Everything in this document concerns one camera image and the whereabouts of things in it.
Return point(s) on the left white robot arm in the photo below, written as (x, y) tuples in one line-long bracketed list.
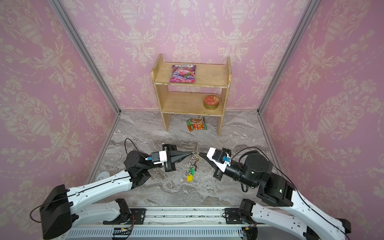
[(62, 208)]

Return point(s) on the green orange snack packet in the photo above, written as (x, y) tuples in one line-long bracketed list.
[(196, 124)]

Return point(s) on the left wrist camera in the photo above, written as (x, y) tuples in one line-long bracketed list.
[(158, 158)]

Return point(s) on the aluminium corner post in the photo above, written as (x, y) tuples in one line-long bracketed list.
[(75, 36), (296, 37)]

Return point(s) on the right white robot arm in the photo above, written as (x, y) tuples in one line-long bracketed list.
[(301, 219)]

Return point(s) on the wooden two-tier shelf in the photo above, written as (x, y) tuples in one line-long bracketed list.
[(213, 76)]

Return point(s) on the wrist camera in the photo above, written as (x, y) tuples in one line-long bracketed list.
[(220, 158), (158, 158)]

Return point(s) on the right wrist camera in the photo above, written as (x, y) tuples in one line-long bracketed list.
[(220, 158)]

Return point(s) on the aluminium corner post right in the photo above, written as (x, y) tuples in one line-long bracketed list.
[(296, 37)]

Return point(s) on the round red gold tin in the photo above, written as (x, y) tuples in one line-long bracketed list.
[(211, 102)]

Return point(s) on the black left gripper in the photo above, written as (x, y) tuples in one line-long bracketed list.
[(172, 158)]

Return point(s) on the aluminium corner post left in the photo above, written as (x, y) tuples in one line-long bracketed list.
[(75, 36)]

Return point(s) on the yellow key tag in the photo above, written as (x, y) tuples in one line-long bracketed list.
[(190, 178)]

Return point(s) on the pink snack packet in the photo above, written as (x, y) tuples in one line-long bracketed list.
[(183, 73)]

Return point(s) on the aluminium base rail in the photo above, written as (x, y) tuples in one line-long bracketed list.
[(194, 223)]

